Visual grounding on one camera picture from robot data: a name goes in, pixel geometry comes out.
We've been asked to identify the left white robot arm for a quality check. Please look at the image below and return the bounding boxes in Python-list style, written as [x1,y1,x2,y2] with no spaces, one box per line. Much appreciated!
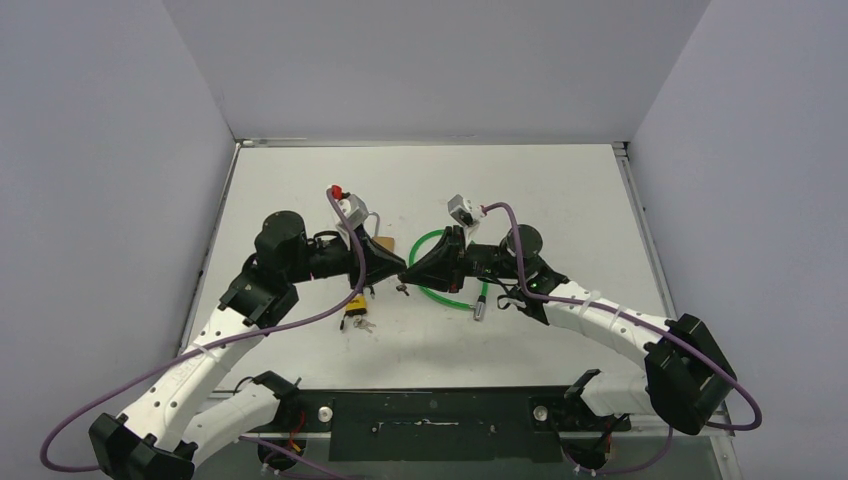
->
[89,211,406,479]

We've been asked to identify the silver cable lock barrel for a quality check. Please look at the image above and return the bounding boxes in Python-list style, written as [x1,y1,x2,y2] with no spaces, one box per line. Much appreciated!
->
[472,295,487,322]

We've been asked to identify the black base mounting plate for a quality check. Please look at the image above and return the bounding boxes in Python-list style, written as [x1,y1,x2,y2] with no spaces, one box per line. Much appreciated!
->
[257,386,631,463]

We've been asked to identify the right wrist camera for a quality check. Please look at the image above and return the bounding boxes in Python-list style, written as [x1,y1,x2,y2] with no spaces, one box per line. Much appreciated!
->
[447,194,485,246]

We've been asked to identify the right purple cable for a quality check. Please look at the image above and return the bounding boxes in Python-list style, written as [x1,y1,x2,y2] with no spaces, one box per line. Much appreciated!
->
[480,201,763,432]

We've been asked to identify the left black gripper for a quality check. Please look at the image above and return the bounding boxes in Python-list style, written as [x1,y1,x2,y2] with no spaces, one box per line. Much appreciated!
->
[286,222,408,292]

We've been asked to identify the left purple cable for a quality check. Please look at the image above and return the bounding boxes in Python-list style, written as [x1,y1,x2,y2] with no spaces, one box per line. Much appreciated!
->
[39,186,370,474]

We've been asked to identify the purple cable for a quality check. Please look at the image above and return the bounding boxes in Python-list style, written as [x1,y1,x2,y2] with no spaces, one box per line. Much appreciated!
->
[480,201,763,432]
[39,186,370,474]

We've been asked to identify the brass padlock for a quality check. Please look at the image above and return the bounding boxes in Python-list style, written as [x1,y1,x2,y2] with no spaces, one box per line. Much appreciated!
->
[365,210,397,256]

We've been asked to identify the green cable lock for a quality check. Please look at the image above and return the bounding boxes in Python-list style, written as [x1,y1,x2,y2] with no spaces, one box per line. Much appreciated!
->
[407,228,490,311]

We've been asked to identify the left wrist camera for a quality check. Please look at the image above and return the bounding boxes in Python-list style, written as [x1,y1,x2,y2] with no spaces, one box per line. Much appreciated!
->
[329,185,370,245]

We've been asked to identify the yellow black padlock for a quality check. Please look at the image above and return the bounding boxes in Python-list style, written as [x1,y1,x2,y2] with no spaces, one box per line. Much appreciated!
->
[344,286,375,318]

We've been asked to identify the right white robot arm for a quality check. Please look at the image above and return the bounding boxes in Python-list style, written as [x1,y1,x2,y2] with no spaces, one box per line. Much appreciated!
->
[400,224,738,435]

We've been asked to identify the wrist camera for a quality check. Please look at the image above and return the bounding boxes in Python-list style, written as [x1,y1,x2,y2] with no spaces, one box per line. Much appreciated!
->
[329,185,370,245]
[447,194,485,246]

